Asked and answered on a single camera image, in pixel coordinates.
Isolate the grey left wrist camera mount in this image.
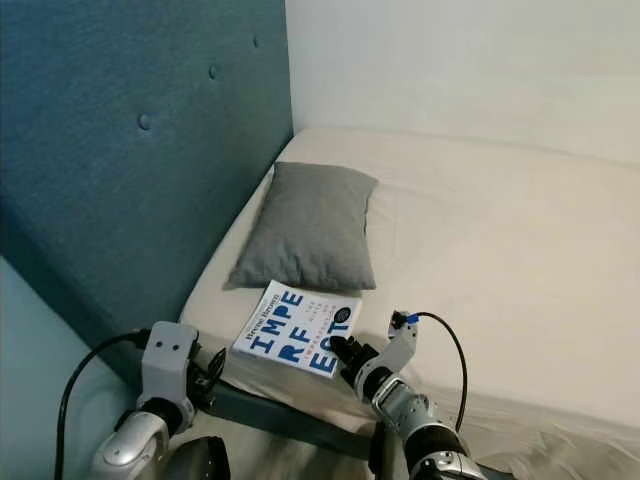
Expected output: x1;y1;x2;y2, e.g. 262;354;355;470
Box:
142;321;199;416

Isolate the grey fabric pillow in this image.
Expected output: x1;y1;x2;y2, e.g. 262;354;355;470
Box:
228;162;379;293

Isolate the white sheeted mattress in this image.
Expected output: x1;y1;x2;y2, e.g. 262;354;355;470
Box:
178;127;640;461

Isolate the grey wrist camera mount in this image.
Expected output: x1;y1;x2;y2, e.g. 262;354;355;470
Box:
142;321;199;416
370;310;419;386

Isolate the blue fabric headboard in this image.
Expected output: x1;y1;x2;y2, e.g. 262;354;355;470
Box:
0;0;294;401

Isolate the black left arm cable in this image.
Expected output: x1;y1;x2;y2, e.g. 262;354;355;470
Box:
57;330;153;480

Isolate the robot left leg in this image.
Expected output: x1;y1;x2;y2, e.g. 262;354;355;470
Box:
165;435;231;480

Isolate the robot right leg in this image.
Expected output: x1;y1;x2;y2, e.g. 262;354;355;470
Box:
368;425;411;480

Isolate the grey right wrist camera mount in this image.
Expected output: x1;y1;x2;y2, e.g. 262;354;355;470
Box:
370;310;419;386

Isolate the robot leg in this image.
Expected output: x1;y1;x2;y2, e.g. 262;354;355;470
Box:
165;435;231;480
368;425;411;480

